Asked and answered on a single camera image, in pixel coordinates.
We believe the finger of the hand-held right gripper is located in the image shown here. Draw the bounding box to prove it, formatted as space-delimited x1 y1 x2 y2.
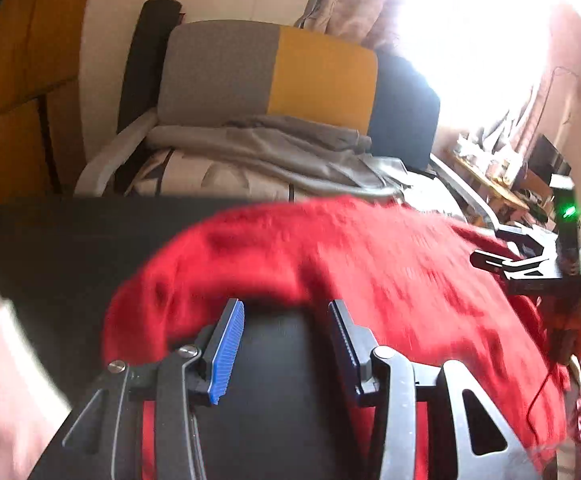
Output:
469 249 557 282
495 224 546 259

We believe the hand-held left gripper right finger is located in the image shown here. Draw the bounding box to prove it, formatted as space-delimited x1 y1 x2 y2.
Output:
327 299 544 480

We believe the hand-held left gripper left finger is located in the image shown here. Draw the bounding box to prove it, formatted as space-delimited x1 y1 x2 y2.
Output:
28 298 246 480

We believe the red knitted sweater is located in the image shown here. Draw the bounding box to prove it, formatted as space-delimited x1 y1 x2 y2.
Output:
101 195 571 480

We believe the cluttered wooden desk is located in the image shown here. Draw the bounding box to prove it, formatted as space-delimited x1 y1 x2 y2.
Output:
451 130 571 228

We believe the dark monitor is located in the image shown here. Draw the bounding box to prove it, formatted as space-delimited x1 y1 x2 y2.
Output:
527 134 572 187

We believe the white patterned cushion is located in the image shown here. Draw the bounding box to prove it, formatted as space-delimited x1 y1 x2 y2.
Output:
128 147 296 198

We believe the grey cloth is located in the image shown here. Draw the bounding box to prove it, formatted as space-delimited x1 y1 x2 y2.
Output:
148 115 411 198

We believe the pink cloth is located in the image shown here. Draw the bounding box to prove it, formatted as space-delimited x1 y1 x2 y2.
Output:
0 232 74 480

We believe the wooden wardrobe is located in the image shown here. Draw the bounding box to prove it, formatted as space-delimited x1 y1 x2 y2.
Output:
0 0 98 211

